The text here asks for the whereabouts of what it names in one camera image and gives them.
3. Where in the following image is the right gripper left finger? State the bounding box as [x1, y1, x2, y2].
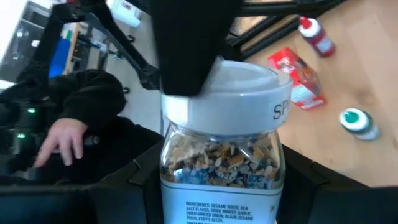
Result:
[96, 140, 163, 224]

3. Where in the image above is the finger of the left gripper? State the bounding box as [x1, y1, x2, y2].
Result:
[151, 0, 244, 97]

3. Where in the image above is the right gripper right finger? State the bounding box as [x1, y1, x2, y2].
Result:
[276, 145, 371, 224]

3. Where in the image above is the white round lid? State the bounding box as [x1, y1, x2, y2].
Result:
[159, 58, 293, 224]

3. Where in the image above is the red Froot Loops box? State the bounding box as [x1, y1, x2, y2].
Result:
[266, 46, 326, 111]

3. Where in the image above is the green food colouring bottle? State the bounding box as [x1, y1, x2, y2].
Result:
[338, 107, 381, 141]

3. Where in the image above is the person's hand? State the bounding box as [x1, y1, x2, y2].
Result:
[33, 117, 89, 168]

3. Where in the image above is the person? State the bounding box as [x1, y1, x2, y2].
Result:
[0, 68, 164, 187]

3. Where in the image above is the red food colouring bottle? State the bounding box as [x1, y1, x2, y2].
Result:
[297, 16, 336, 58]

